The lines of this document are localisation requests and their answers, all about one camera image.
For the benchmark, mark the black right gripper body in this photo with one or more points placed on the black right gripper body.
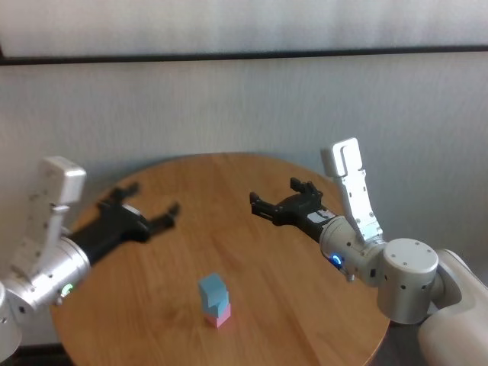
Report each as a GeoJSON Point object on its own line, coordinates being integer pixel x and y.
{"type": "Point", "coordinates": [301, 213]}

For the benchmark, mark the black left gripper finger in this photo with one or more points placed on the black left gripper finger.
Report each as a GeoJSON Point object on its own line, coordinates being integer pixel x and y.
{"type": "Point", "coordinates": [164, 219]}
{"type": "Point", "coordinates": [124, 192]}

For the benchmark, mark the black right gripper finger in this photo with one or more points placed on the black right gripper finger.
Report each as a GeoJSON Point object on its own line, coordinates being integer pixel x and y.
{"type": "Point", "coordinates": [305, 188]}
{"type": "Point", "coordinates": [263, 207]}

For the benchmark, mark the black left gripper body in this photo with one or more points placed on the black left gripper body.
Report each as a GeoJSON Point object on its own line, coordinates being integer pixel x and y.
{"type": "Point", "coordinates": [110, 228]}

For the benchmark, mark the light blue cube block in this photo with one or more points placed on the light blue cube block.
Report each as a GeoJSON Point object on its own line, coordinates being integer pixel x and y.
{"type": "Point", "coordinates": [217, 309]}
{"type": "Point", "coordinates": [211, 287]}

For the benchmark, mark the pink cube block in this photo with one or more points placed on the pink cube block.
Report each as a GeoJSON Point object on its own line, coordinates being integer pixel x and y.
{"type": "Point", "coordinates": [219, 320]}

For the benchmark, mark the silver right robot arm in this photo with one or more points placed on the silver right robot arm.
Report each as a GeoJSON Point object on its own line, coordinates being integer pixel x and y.
{"type": "Point", "coordinates": [400, 278]}

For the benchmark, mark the frosted white window panel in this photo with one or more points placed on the frosted white window panel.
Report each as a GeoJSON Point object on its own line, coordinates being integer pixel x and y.
{"type": "Point", "coordinates": [244, 23]}

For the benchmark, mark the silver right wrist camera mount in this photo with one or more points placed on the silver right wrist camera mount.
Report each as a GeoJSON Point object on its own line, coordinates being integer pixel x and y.
{"type": "Point", "coordinates": [352, 187]}

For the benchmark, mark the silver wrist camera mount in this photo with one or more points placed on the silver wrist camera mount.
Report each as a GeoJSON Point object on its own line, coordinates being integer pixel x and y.
{"type": "Point", "coordinates": [49, 213]}
{"type": "Point", "coordinates": [352, 187]}

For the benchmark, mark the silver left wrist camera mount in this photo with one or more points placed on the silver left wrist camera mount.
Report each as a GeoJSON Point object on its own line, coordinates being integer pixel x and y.
{"type": "Point", "coordinates": [49, 213]}

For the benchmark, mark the black wall rail strip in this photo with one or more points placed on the black wall rail strip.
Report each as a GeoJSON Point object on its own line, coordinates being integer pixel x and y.
{"type": "Point", "coordinates": [244, 55]}

